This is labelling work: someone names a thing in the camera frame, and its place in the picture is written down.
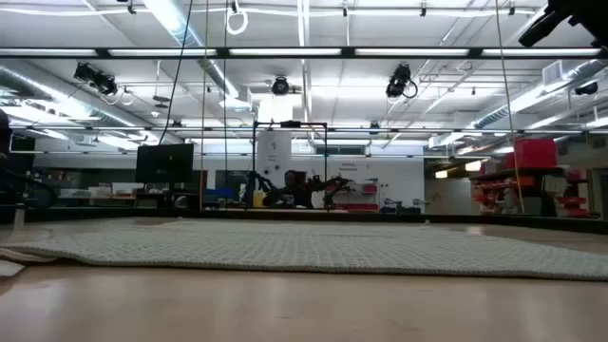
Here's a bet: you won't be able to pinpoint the light grey waffle microfiber towel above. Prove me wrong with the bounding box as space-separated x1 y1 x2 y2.
0 217 608 282

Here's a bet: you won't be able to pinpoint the silver ventilation duct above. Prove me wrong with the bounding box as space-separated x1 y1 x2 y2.
142 0 241 100
474 59 608 130

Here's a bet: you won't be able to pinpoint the black neighbouring station frame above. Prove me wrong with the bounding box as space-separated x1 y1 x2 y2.
251 120 330 211

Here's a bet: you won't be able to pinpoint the white cable loop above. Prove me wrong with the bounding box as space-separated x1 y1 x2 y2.
225 0 250 37

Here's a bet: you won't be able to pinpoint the small red storage bins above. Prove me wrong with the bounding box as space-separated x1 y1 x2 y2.
555 168 593 219

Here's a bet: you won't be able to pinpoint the yellow hanging cable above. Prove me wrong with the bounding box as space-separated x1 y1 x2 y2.
493 0 527 215

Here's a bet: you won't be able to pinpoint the black ceiling-mounted camera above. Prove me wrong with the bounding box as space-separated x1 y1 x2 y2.
384 62 420 102
270 74 292 97
72 61 120 97

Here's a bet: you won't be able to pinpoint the small white post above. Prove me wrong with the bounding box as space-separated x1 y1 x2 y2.
12 202 27 232

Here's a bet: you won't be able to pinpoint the black computer monitor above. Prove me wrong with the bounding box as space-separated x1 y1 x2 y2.
134 142 196 196

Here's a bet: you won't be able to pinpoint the red wall bin rack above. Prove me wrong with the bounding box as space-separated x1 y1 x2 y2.
332 182 380 213

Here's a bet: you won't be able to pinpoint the black hanging cable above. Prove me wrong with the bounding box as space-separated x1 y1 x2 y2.
157 0 195 145

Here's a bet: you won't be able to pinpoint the large red storage bin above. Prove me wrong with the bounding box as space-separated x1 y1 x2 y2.
503 138 560 170

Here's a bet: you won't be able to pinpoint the black storage shelf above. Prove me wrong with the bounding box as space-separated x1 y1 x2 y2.
468 165 569 219

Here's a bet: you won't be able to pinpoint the thin black hanging cord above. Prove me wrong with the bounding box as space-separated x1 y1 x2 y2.
222 0 229 210

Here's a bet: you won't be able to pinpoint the blue storage crate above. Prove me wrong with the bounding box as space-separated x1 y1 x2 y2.
204 187 238 201

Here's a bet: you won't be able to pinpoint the black dome camera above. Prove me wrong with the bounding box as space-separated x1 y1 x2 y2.
573 80 600 97

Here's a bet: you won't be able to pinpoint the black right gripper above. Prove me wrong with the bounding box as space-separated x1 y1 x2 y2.
518 0 608 48

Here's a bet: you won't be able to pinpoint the black overhead frame beam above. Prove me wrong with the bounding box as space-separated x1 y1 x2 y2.
0 46 608 61

